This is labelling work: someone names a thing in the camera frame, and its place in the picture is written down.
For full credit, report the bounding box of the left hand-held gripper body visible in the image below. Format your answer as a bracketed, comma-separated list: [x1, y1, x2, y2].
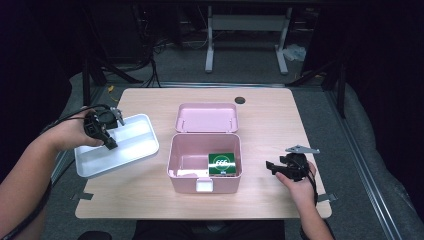
[83, 106, 126, 137]

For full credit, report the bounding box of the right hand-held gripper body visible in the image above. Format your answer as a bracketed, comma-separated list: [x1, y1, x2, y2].
[279, 144, 321, 183]

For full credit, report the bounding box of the white plastic tray insert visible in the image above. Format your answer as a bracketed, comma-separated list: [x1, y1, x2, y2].
[73, 113, 160, 179]

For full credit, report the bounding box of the green cardboard packet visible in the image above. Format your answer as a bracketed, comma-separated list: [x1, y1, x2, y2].
[207, 152, 238, 177]

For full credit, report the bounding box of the pink storage box with lid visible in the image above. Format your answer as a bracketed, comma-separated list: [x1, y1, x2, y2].
[166, 102, 243, 195]

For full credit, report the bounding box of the person's right hand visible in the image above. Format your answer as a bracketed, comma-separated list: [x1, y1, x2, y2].
[275, 162, 318, 209]

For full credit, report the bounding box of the person's left hand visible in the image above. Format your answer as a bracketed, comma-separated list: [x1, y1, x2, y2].
[49, 107, 104, 153]

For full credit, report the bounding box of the yellow floor scrap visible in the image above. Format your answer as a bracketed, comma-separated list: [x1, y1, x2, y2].
[106, 85, 120, 103]

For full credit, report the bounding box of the black metal stand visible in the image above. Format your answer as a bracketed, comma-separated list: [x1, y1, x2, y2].
[80, 56, 143, 109]
[288, 56, 347, 118]

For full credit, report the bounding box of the grey tape strip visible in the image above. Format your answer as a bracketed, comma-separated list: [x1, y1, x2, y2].
[70, 192, 95, 202]
[316, 192, 338, 203]

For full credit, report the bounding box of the person's dark clothed lap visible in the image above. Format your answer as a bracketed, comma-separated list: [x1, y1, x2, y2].
[132, 219, 286, 240]

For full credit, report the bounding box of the crumpled clear plastic bag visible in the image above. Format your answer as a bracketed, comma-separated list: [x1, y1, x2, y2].
[282, 44, 307, 63]

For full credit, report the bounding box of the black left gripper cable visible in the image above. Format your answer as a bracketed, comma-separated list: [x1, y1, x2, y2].
[0, 104, 113, 240]

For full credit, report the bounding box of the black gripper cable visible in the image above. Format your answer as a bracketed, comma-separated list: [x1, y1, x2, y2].
[306, 166, 320, 207]
[0, 104, 113, 240]

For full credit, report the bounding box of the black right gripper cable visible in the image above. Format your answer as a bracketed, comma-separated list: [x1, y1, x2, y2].
[306, 166, 320, 207]

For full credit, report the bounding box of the bundle of black floor cables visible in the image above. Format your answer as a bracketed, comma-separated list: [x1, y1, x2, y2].
[99, 36, 174, 89]

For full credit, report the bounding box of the white metal table frame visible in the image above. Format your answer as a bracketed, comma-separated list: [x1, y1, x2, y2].
[204, 5, 293, 75]

